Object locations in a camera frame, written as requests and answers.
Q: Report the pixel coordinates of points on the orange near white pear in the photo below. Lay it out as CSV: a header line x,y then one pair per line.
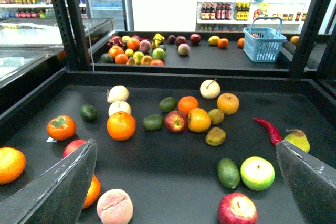
x,y
187,104

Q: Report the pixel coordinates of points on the pink peach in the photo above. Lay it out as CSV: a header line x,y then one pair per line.
x,y
115,206

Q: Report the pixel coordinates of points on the small olive green fruit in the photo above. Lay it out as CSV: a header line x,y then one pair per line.
x,y
216,115

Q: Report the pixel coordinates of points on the green avocado lime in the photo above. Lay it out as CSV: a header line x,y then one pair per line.
x,y
228,173

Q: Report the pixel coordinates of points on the dark green avocado left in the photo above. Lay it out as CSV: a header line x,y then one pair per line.
x,y
88,113

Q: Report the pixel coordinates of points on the orange persimmon fruit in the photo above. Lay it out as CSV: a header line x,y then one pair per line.
x,y
198,120

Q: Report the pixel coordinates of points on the green avocado middle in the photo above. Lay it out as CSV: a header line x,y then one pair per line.
x,y
153,122

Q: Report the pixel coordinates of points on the bright green apple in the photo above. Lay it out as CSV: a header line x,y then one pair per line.
x,y
257,173

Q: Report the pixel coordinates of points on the orange tomato persimmon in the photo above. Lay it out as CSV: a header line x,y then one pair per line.
x,y
61,128

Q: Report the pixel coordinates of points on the small blue basket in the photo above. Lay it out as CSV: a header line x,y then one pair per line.
x,y
263,44

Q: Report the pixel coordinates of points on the large orange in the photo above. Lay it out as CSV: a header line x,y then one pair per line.
x,y
121,126

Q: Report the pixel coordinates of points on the red chili pepper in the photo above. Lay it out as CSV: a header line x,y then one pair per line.
x,y
273,133

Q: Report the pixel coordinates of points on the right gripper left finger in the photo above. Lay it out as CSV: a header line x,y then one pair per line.
x,y
57,195

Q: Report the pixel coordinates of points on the yellow orange apple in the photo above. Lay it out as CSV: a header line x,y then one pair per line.
x,y
228,103

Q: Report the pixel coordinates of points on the red apple left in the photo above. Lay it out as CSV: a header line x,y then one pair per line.
x,y
72,146

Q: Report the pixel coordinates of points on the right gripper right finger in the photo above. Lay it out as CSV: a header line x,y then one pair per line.
x,y
311,181

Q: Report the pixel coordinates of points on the glass top freezer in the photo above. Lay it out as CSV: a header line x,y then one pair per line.
x,y
26,42

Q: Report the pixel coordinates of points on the black metal display shelf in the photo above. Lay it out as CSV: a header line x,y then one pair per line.
x,y
171,178

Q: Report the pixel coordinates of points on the red yellow apple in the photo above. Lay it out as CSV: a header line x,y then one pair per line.
x,y
176,121

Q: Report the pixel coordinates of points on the large white pear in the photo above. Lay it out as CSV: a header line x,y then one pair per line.
x,y
117,93

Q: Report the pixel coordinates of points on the orange at left edge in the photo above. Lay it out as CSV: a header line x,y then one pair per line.
x,y
13,163

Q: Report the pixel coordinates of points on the yellow green pear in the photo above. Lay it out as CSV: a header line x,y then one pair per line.
x,y
298,138

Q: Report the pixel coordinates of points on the orange front left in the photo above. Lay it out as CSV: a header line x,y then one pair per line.
x,y
93,192

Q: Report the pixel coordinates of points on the red apple front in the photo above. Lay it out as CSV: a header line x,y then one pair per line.
x,y
237,208

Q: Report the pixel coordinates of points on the white pear with stem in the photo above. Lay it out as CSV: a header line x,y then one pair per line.
x,y
210,89

